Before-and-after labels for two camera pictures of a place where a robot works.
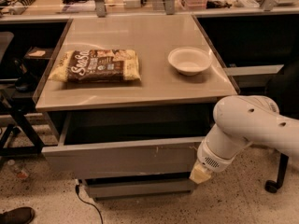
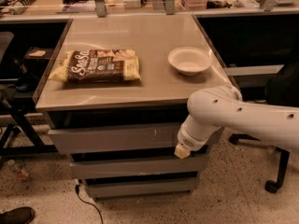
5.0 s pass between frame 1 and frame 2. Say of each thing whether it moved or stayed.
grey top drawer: moved
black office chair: stayed
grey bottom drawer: stayed
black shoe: stayed
